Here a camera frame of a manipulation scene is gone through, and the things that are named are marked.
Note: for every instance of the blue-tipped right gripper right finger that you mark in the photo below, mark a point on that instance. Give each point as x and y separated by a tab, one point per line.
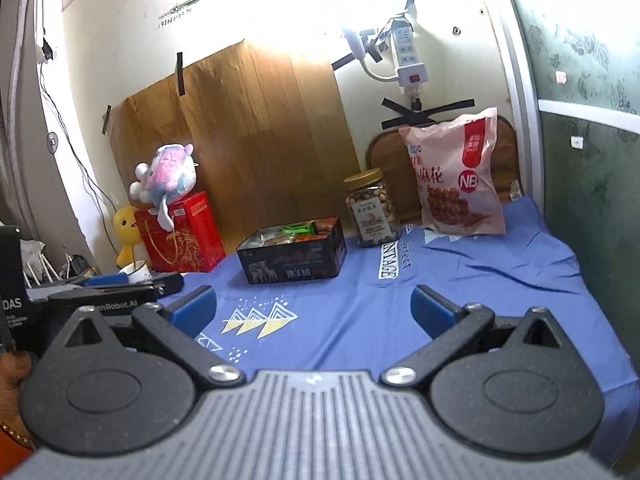
454	332

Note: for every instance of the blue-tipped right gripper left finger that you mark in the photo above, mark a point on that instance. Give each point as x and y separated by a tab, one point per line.
171	332

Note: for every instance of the person's left hand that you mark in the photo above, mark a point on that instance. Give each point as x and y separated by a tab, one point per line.
15	367

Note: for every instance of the white enamel mug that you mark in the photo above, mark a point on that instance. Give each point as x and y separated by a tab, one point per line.
137	272

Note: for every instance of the red gift box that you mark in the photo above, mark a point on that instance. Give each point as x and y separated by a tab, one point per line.
194	245

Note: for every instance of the blue printed tablecloth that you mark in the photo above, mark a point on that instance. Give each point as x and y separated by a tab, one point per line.
381	308

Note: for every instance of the yellow duck plush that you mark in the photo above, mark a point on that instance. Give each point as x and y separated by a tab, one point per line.
129	236

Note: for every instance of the nut jar with gold lid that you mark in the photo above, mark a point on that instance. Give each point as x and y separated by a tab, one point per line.
373	211

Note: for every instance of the black metal snack tin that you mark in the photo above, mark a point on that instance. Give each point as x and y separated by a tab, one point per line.
269	256

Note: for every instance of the pink blue plush toy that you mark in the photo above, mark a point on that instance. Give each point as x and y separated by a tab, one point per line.
169	178

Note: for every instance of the green wrapped snack in tin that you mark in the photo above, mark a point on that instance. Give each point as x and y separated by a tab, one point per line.
301	228

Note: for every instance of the pink fried twist snack bag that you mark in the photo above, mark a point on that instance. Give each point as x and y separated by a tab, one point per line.
452	165

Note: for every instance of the small rounded wooden board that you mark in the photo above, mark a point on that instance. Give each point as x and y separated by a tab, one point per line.
388	152

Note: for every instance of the large wooden board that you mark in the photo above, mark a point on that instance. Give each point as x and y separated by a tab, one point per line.
269	134

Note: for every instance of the white power strip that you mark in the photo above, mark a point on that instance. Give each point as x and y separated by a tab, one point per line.
410	72

